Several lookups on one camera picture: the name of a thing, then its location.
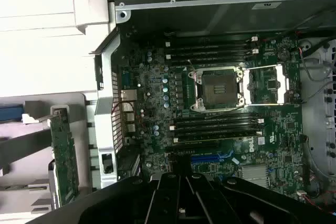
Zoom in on blue expansion slot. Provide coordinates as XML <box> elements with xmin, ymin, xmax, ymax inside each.
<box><xmin>190</xmin><ymin>154</ymin><xmax>221</xmax><ymax>164</ymax></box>

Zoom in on silver chipset heatsink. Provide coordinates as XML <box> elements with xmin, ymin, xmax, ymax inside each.
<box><xmin>241</xmin><ymin>165</ymin><xmax>269</xmax><ymax>184</ymax></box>

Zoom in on black expansion slot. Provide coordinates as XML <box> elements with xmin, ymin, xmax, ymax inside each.
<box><xmin>172</xmin><ymin>142</ymin><xmax>220</xmax><ymax>153</ymax></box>

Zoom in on black RAM slot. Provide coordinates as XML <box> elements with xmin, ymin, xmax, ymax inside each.
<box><xmin>173</xmin><ymin>113</ymin><xmax>265</xmax><ymax>124</ymax></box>
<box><xmin>164</xmin><ymin>35</ymin><xmax>259</xmax><ymax>44</ymax></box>
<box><xmin>169</xmin><ymin>120</ymin><xmax>263</xmax><ymax>130</ymax></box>
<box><xmin>164</xmin><ymin>42</ymin><xmax>259</xmax><ymax>51</ymax></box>
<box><xmin>165</xmin><ymin>55</ymin><xmax>253</xmax><ymax>65</ymax></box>
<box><xmin>173</xmin><ymin>126</ymin><xmax>262</xmax><ymax>137</ymax></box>
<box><xmin>165</xmin><ymin>48</ymin><xmax>260</xmax><ymax>58</ymax></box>
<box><xmin>173</xmin><ymin>133</ymin><xmax>263</xmax><ymax>144</ymax></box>

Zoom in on green motherboard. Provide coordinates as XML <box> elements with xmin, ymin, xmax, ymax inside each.
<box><xmin>118</xmin><ymin>31</ymin><xmax>309</xmax><ymax>202</ymax></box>

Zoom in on CPU socket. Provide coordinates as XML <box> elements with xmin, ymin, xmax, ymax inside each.
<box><xmin>188</xmin><ymin>66</ymin><xmax>247</xmax><ymax>112</ymax></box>

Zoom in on silver ethernet port block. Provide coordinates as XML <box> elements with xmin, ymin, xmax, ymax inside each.
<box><xmin>120</xmin><ymin>89</ymin><xmax>138</xmax><ymax>102</ymax></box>

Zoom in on grey parts rack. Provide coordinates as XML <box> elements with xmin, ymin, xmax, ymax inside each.
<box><xmin>0</xmin><ymin>91</ymin><xmax>102</xmax><ymax>218</ymax></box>

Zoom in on silver drive cage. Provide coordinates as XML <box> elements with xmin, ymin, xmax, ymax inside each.
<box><xmin>299</xmin><ymin>37</ymin><xmax>336</xmax><ymax>190</ymax></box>

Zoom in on silver socket cover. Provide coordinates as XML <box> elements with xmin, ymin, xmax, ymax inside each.
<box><xmin>241</xmin><ymin>63</ymin><xmax>291</xmax><ymax>106</ymax></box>

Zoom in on open black PC case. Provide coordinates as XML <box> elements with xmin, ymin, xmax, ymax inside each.
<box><xmin>72</xmin><ymin>0</ymin><xmax>336</xmax><ymax>224</ymax></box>

